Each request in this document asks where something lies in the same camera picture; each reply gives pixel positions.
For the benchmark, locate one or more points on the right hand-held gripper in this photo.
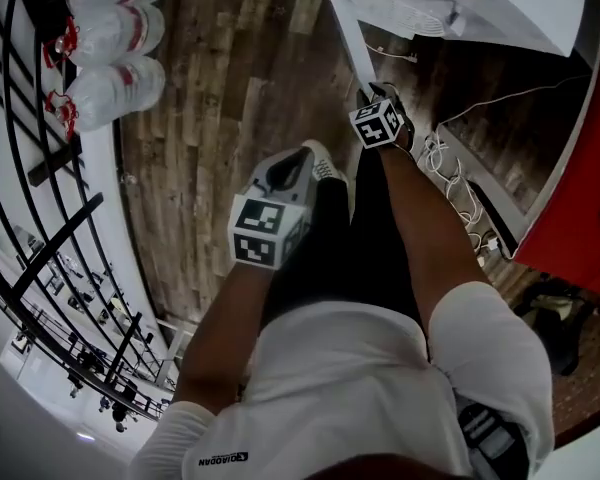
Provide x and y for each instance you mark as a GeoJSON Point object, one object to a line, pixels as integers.
{"type": "Point", "coordinates": [377, 123]}

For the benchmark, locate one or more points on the white water dispenser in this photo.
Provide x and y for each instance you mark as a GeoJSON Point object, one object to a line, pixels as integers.
{"type": "Point", "coordinates": [505, 8]}

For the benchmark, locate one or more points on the person's left white shoe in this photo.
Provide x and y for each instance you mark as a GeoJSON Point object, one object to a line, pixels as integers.
{"type": "Point", "coordinates": [327, 165]}

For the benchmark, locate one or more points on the black metal railing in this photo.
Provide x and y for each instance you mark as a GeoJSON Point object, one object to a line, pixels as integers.
{"type": "Point", "coordinates": [55, 241]}

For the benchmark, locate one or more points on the person's white shirt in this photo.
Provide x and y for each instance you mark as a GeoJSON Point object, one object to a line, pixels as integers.
{"type": "Point", "coordinates": [340, 378]}

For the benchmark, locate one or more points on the person's black trousers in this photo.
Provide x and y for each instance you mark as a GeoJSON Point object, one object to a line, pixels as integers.
{"type": "Point", "coordinates": [340, 258]}

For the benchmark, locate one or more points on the person's left forearm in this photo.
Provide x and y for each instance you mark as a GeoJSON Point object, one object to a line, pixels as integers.
{"type": "Point", "coordinates": [220, 328]}

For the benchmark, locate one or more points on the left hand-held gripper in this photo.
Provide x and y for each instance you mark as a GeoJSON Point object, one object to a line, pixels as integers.
{"type": "Point", "coordinates": [260, 228]}

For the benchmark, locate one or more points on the person's right forearm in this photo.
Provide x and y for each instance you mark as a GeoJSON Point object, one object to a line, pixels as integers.
{"type": "Point", "coordinates": [425, 218]}

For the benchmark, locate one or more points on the white power adapter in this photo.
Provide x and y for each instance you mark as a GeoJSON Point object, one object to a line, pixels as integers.
{"type": "Point", "coordinates": [490, 245]}

